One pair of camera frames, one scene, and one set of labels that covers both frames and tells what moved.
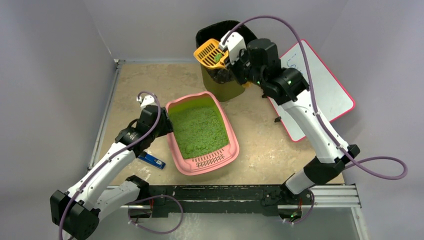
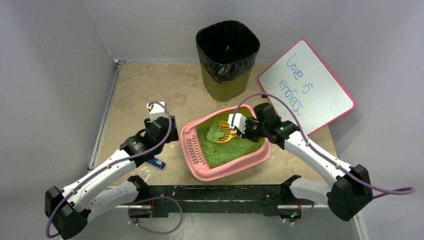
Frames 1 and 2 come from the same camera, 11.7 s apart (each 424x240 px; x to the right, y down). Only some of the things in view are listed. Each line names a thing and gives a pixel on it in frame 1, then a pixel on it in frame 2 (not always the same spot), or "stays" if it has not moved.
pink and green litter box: [202, 140] -> [213, 151]
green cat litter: [198, 130] -> [226, 152]
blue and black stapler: [152, 160] stays
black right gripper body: [235, 66] -> [249, 124]
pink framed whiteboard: [330, 100] stays
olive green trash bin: [222, 92] stays
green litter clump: [218, 56] -> [214, 132]
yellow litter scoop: [212, 55] -> [228, 134]
